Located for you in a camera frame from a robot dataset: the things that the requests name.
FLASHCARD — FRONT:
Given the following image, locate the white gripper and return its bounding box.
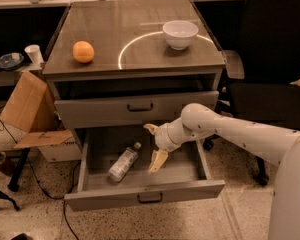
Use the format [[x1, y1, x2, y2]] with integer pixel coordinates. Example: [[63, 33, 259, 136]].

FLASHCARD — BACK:
[[143, 118, 194, 173]]

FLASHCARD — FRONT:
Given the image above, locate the clear plastic water bottle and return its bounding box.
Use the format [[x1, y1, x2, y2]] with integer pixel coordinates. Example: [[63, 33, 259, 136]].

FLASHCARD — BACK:
[[108, 142, 142, 182]]

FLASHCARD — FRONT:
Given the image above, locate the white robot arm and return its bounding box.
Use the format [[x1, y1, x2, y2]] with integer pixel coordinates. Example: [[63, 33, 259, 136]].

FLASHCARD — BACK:
[[144, 103, 300, 240]]

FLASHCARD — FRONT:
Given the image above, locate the grey top drawer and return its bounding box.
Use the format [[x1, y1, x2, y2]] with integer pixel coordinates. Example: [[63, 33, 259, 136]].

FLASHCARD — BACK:
[[55, 91, 218, 129]]

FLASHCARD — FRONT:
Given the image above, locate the open grey middle drawer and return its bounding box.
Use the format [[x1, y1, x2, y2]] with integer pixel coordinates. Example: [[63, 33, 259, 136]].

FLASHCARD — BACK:
[[65, 125, 225, 211]]

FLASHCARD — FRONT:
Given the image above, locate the grey drawer cabinet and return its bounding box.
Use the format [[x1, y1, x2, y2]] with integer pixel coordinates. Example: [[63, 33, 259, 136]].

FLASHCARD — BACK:
[[43, 0, 224, 143]]

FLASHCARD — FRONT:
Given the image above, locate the white ceramic bowl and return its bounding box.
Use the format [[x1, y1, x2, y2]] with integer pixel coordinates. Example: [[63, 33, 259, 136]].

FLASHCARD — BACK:
[[162, 20, 199, 50]]

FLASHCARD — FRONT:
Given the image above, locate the orange fruit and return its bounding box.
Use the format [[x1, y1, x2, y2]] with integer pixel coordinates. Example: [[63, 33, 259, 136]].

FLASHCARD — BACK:
[[72, 41, 95, 63]]

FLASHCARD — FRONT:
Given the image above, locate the brown cardboard box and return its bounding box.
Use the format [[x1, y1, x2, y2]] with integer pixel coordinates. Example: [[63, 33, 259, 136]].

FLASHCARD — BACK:
[[0, 71, 81, 162]]

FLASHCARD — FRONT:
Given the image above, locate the white paper cup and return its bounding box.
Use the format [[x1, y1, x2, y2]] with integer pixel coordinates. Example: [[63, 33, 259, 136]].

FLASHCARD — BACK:
[[24, 44, 43, 65]]

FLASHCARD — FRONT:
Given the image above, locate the dark blue round dish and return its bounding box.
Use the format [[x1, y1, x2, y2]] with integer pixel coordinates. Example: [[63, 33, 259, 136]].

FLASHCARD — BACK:
[[0, 52, 24, 71]]

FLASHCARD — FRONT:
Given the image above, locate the black office chair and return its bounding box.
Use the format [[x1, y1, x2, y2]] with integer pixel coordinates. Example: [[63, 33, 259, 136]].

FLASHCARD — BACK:
[[202, 0, 300, 187]]

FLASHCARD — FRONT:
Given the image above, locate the low grey side shelf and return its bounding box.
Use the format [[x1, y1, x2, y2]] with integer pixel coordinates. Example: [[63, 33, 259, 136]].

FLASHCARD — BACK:
[[0, 64, 44, 87]]

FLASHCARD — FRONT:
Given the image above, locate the black floor cable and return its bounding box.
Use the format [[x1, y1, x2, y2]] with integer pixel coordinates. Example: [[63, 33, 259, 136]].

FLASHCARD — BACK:
[[0, 104, 81, 240]]

